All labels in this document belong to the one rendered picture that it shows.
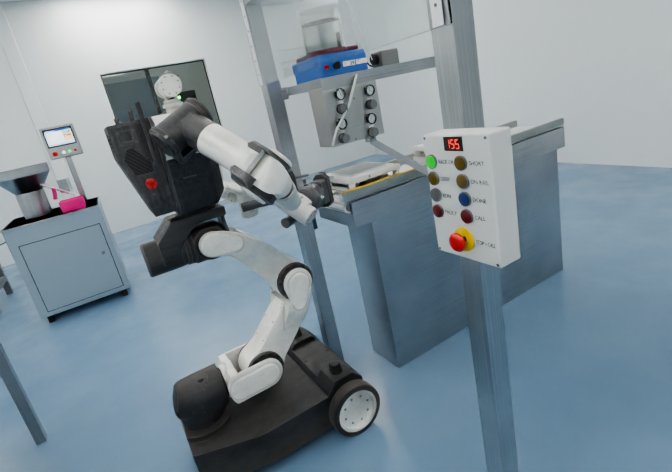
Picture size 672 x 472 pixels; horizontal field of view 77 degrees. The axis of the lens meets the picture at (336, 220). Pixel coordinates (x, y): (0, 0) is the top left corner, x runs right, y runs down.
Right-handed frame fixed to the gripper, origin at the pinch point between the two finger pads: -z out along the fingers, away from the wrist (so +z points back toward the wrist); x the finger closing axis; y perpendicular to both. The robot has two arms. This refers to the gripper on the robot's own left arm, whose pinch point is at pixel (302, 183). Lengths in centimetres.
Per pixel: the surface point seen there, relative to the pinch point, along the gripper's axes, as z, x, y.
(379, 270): -19.5, 41.1, 13.5
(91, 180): 144, 13, -467
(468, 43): -14, -35, 89
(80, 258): 127, 47, -194
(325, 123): -6.8, -22.1, 21.2
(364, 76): -24.5, -34.5, 21.4
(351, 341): -11, 89, -19
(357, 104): -19.6, -25.9, 22.1
